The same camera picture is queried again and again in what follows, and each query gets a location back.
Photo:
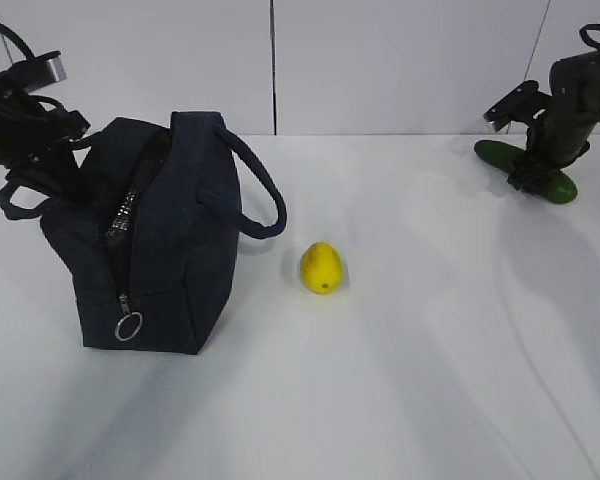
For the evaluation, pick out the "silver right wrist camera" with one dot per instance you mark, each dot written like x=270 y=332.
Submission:
x=523 y=104

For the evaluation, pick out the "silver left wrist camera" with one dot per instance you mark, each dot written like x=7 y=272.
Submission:
x=33 y=74

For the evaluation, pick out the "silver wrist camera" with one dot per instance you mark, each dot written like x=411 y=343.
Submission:
x=523 y=104
x=33 y=74

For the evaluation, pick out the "dark navy lunch bag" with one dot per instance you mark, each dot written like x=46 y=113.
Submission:
x=152 y=252

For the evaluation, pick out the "green cucumber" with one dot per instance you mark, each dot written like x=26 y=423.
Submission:
x=525 y=174

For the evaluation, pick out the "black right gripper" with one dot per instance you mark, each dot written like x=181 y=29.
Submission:
x=572 y=113

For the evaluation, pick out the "yellow lemon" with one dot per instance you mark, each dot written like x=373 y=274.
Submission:
x=321 y=268

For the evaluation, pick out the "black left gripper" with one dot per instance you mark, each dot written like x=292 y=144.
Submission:
x=31 y=126

